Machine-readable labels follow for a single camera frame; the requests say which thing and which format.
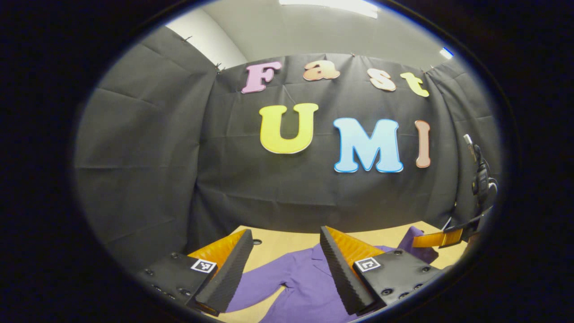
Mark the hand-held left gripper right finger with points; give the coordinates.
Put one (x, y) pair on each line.
(341, 278)

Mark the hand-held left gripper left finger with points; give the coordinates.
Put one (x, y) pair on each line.
(228, 273)

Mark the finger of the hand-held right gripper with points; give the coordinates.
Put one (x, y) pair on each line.
(437, 238)

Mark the purple button shirt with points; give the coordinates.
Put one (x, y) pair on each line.
(305, 287)

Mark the black backdrop cloth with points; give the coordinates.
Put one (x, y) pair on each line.
(269, 193)

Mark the small ceiling light panel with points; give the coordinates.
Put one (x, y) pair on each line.
(446, 53)

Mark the long ceiling light panel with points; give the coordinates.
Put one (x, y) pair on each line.
(332, 5)

